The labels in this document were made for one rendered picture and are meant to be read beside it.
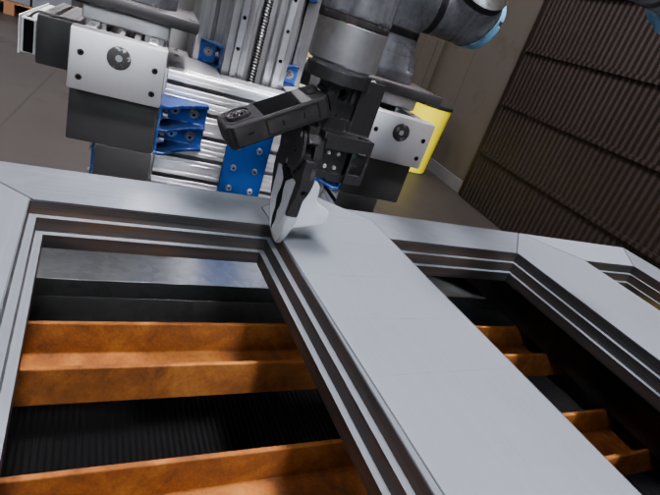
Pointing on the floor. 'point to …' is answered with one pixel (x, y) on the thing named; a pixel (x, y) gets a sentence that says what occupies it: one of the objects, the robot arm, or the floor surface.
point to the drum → (438, 116)
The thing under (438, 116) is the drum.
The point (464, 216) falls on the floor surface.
